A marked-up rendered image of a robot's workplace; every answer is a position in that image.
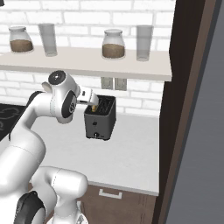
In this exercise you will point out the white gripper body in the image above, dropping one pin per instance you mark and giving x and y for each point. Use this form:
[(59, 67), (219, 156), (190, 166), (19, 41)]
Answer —
[(92, 98)]

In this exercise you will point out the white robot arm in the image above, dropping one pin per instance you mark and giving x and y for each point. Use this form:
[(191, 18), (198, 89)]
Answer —
[(20, 163)]

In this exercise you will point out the yellow bread slice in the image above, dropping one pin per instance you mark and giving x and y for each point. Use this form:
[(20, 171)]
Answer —
[(93, 108)]

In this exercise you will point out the dark grey toaster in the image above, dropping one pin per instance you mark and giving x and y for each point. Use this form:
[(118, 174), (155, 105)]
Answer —
[(100, 124)]

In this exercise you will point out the glass jar with brown filling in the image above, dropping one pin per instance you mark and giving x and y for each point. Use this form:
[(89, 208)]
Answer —
[(21, 43), (113, 48)]

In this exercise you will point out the clear drinking glass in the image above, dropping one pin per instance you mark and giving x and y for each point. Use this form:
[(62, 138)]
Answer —
[(144, 43), (49, 39)]

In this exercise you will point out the black hob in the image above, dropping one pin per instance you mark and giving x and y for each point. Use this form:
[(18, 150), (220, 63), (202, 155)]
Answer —
[(8, 116)]

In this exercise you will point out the dark brown tall cupboard panel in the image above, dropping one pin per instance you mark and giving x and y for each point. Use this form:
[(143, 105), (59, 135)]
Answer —
[(178, 87)]

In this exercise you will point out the brown drawer front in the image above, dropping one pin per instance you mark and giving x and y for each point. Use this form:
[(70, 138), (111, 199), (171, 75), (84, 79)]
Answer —
[(128, 208)]

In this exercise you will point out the grey fridge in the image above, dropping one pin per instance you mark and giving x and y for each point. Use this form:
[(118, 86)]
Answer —
[(204, 140)]

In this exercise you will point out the grey wall socket plate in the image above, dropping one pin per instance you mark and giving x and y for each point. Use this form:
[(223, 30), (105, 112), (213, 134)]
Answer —
[(106, 83), (120, 84)]

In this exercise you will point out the pale wall shelf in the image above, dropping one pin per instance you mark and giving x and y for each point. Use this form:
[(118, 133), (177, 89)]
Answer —
[(87, 65)]

